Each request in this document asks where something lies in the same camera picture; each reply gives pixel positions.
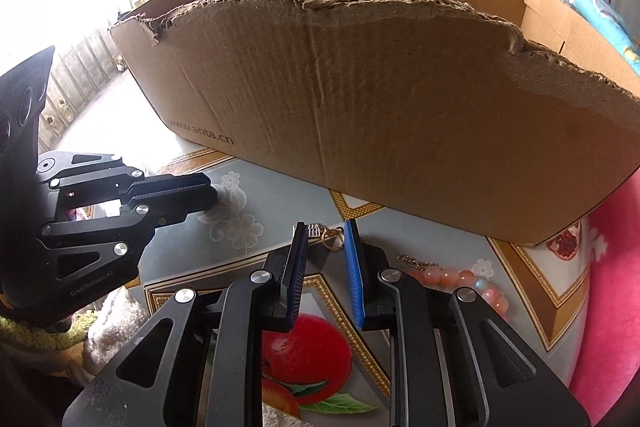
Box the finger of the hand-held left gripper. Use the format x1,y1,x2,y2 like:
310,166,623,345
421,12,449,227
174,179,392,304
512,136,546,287
37,151,217,208
5,194,218,308

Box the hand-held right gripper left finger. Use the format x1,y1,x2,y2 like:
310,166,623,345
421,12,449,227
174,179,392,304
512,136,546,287
62,222,308,427

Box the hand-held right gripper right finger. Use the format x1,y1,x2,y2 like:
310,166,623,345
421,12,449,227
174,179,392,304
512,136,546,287
344,219,583,427

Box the pink bead bracelet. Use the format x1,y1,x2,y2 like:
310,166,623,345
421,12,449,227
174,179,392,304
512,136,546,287
420,267,511,320

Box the brown cardboard box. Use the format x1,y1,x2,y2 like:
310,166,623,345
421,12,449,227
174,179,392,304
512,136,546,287
109,0,640,249

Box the person's left forearm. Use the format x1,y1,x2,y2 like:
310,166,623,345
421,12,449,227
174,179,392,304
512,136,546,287
0,307,101,358

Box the fruit print tablecloth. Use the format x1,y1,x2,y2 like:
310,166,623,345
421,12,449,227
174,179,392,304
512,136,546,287
135,147,593,427

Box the metal window railing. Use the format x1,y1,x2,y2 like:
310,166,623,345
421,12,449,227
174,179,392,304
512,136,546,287
40,22,131,148

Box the white fluffy robe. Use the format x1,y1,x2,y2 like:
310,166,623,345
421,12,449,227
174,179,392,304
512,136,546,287
82,287,151,383

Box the pink floral blanket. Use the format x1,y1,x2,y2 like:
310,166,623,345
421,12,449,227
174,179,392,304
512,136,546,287
570,179,640,427

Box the blue cartoon pillow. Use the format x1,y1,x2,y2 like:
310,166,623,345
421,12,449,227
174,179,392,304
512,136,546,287
569,0,640,78

